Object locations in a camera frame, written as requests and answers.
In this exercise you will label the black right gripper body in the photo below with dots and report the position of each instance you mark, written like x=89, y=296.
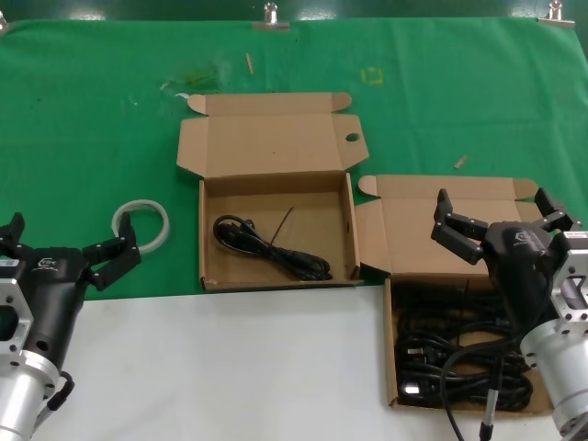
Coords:
x=519, y=275

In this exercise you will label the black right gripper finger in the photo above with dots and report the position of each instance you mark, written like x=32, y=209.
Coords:
x=459, y=234
x=558, y=220

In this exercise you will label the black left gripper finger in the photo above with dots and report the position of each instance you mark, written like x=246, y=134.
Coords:
x=11, y=234
x=117, y=257

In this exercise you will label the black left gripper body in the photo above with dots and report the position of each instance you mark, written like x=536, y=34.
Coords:
x=55, y=294

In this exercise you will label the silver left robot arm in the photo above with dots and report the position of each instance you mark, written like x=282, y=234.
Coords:
x=18, y=404

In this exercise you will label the open brown cardboard box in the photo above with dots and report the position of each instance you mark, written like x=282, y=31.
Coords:
x=275, y=147
x=413, y=229

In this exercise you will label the clear tape roll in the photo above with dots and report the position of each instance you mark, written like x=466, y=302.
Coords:
x=163, y=220

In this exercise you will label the short wooden piece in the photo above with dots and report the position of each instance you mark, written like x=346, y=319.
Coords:
x=461, y=161

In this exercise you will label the green cloth table mat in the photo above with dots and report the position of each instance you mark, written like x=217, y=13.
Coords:
x=69, y=138

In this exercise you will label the thin wooden stick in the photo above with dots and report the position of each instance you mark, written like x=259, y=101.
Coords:
x=250, y=63

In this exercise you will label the left wrist camera silver bracket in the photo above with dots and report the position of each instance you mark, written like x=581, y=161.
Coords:
x=14, y=312

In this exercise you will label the wrist camera silver bracket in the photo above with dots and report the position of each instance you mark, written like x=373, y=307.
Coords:
x=14, y=312
x=574, y=294

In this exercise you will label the right wrist camera silver bracket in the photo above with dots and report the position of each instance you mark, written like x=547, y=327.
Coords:
x=574, y=294

